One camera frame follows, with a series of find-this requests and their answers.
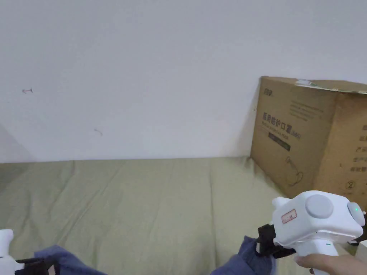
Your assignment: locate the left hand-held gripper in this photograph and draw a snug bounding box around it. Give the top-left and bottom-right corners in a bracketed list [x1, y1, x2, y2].
[0, 229, 61, 275]

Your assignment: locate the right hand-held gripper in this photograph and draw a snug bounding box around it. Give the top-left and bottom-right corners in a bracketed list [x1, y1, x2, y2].
[256, 190, 366, 259]

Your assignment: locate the dark blue shirt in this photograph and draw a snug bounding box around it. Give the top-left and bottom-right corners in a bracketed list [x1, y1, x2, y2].
[34, 235, 278, 275]

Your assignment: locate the person's right hand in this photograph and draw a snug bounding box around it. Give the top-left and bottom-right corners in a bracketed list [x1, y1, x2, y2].
[294, 253, 367, 275]

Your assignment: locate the brown cardboard carton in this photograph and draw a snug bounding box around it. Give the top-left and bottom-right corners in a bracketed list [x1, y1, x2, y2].
[250, 76, 367, 213]

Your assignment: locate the bed with pale green sheet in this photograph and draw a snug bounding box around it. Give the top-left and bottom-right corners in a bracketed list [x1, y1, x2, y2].
[0, 156, 367, 275]

